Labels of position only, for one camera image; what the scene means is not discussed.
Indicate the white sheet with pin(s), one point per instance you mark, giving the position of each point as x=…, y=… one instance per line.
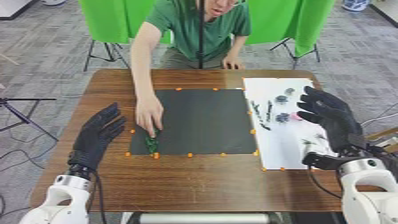
x=277, y=146

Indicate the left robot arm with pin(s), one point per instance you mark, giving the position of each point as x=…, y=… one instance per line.
x=58, y=200

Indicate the black cloth stand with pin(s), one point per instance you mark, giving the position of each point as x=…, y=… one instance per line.
x=293, y=53
x=108, y=53

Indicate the person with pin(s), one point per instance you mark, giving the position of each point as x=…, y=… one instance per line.
x=177, y=30

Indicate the black upright pole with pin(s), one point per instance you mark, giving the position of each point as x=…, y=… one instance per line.
x=200, y=40

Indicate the black tripod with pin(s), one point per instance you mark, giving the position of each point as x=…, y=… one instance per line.
x=23, y=116

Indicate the green sprig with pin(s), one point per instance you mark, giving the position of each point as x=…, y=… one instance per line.
x=151, y=143

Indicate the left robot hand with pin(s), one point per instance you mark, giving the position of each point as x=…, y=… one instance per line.
x=97, y=133

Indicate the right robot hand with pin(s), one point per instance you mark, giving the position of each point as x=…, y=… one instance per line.
x=334, y=120

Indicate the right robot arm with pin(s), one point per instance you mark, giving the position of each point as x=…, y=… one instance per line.
x=366, y=186

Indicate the blue flower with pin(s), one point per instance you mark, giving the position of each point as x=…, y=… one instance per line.
x=280, y=99
x=282, y=117
x=289, y=91

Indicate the pale grey bar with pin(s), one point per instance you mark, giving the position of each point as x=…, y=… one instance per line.
x=204, y=218

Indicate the blue and white vase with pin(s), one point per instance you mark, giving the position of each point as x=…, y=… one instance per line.
x=355, y=4

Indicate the dark mat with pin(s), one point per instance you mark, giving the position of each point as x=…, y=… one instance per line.
x=200, y=123

